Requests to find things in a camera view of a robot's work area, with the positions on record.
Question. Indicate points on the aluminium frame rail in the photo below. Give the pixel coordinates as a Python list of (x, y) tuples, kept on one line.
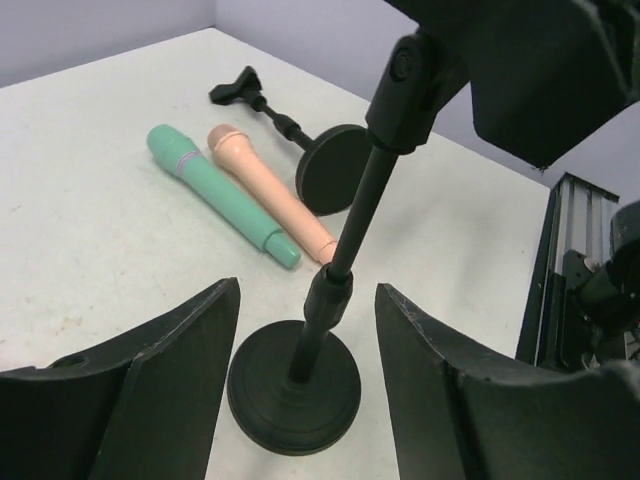
[(574, 244)]

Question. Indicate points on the peach toy microphone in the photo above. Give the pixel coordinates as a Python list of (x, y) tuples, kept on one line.
[(233, 151)]

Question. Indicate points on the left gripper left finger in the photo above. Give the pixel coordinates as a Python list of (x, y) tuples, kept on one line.
[(142, 405)]

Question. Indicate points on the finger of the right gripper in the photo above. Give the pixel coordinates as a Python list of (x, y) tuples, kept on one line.
[(544, 75)]

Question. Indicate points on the black round-base stand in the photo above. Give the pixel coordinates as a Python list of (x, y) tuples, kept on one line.
[(293, 387), (332, 164)]

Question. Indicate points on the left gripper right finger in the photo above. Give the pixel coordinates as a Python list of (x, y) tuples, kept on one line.
[(460, 410)]

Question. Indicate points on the black round-base stand front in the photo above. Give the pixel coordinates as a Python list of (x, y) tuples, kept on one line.
[(332, 164)]

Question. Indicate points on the mint green toy microphone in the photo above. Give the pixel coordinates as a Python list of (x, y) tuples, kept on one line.
[(178, 155)]

